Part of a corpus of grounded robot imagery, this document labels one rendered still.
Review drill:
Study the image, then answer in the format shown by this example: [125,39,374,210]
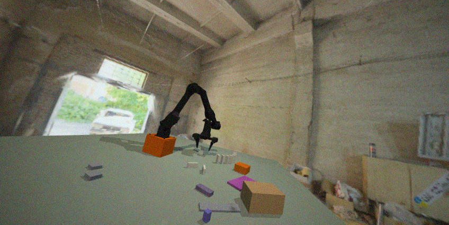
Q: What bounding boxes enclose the blue rectangular block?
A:
[202,208,212,224]

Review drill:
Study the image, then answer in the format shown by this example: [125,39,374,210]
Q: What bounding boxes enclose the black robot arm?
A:
[155,83,221,140]

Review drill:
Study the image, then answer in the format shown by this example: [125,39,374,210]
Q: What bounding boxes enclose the purple flat rectangular block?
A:
[227,176,256,192]

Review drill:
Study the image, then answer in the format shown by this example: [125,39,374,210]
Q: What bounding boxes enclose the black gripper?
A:
[192,128,218,151]

